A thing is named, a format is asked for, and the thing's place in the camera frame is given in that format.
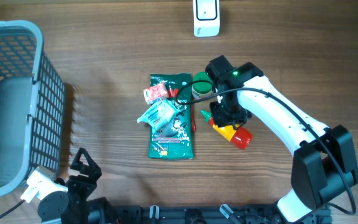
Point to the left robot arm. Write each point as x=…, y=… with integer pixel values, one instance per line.
x=72, y=206

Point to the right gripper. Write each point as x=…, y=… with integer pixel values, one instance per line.
x=221, y=120

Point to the red stick sachet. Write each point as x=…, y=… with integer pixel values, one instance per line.
x=193, y=119

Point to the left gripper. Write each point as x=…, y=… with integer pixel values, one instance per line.
x=92, y=170

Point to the green cap sauce bottle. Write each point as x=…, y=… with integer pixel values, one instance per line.
x=239, y=137

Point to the green lid white jar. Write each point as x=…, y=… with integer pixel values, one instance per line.
x=201, y=87

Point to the white barcode scanner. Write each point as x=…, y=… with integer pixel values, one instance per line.
x=206, y=18

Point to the light green tissue packet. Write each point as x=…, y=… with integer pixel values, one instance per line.
x=159, y=114

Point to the green 3M gloves package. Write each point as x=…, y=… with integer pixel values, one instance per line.
x=174, y=140

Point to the grey plastic mesh basket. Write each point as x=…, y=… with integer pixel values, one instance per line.
x=32, y=105

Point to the red square snack packet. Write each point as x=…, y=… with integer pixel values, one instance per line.
x=155, y=93

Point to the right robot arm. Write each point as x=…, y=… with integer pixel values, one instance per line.
x=324, y=159

